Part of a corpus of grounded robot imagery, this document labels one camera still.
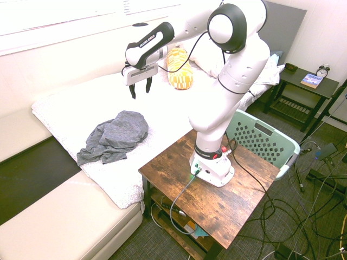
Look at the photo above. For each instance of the black alarm clock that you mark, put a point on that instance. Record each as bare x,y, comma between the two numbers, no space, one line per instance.
322,71

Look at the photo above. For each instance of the teal paper piece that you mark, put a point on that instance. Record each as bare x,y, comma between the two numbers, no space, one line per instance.
201,233

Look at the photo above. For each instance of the black nightstand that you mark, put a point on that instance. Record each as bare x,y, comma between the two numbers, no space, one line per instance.
306,89

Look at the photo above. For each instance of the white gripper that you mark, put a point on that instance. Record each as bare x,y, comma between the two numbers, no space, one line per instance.
139,73

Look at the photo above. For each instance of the grey power adapter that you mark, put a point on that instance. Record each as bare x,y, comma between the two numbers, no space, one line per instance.
326,151

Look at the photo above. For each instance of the cream upholstered bench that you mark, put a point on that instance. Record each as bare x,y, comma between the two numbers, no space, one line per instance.
67,216

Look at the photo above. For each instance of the orange card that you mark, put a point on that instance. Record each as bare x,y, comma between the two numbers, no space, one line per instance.
191,224

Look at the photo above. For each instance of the yellow patterned pillow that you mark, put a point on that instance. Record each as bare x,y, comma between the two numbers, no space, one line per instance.
180,71

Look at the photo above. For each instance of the white crumpled pillow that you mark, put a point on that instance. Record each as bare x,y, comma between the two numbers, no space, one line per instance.
207,63

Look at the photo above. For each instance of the mint green laundry basket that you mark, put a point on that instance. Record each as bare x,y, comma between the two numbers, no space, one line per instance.
260,140

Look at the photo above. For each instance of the black camera stand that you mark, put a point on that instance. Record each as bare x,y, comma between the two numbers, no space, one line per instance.
329,105

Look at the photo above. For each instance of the white window blind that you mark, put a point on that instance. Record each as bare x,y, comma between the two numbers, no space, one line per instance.
67,13

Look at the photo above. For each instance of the small dark box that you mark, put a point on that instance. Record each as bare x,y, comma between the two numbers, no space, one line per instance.
291,67

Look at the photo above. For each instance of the blue paperback book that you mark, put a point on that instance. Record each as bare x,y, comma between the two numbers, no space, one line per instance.
311,80

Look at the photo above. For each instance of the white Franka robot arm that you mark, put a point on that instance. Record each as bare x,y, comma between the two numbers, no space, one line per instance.
238,70

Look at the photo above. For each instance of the dark blue-grey cushion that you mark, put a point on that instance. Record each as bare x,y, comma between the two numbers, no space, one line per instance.
279,53

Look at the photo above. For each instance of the grey heathered shirt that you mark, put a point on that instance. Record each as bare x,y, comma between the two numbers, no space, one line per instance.
119,132

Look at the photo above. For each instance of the grey headboard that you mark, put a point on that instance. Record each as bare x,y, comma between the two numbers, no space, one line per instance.
287,29

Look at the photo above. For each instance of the light teal cloth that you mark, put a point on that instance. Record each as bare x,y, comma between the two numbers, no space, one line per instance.
274,59

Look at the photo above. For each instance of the white patterned duvet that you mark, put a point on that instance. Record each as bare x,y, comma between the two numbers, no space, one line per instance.
89,105

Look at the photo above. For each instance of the rustic wooden side table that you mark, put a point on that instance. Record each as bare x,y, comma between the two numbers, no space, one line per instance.
217,205

